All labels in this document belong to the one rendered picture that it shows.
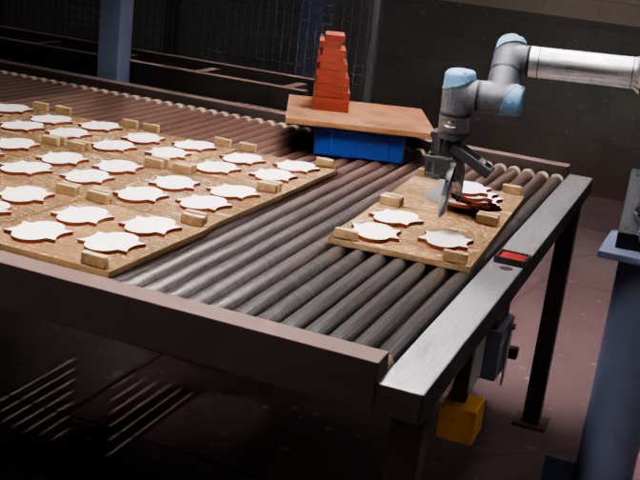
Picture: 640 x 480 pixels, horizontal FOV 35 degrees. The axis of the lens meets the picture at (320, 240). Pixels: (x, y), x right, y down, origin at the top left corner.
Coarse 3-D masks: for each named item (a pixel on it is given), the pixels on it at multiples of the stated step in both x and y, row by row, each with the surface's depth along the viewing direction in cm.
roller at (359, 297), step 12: (516, 168) 352; (504, 180) 334; (396, 264) 232; (408, 264) 237; (372, 276) 222; (384, 276) 223; (396, 276) 229; (360, 288) 213; (372, 288) 216; (384, 288) 222; (348, 300) 205; (360, 300) 208; (336, 312) 198; (348, 312) 202; (312, 324) 191; (324, 324) 192; (336, 324) 196
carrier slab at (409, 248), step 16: (384, 208) 273; (400, 208) 275; (432, 224) 263; (448, 224) 264; (464, 224) 266; (480, 224) 268; (336, 240) 241; (400, 240) 245; (416, 240) 247; (480, 240) 253; (400, 256) 236; (416, 256) 235; (432, 256) 235; (480, 256) 242
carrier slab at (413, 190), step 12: (408, 180) 308; (420, 180) 310; (432, 180) 312; (396, 192) 291; (408, 192) 293; (420, 192) 295; (504, 192) 307; (408, 204) 280; (420, 204) 282; (432, 204) 283; (504, 204) 293; (516, 204) 294; (456, 216) 273; (468, 216) 274; (504, 216) 279
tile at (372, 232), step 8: (352, 224) 250; (368, 224) 252; (376, 224) 252; (360, 232) 243; (368, 232) 244; (376, 232) 245; (384, 232) 246; (392, 232) 247; (400, 232) 249; (368, 240) 240; (376, 240) 240; (384, 240) 241; (392, 240) 243
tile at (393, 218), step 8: (376, 216) 259; (384, 216) 260; (392, 216) 261; (400, 216) 262; (408, 216) 263; (416, 216) 264; (384, 224) 256; (392, 224) 256; (400, 224) 257; (408, 224) 257; (416, 224) 260
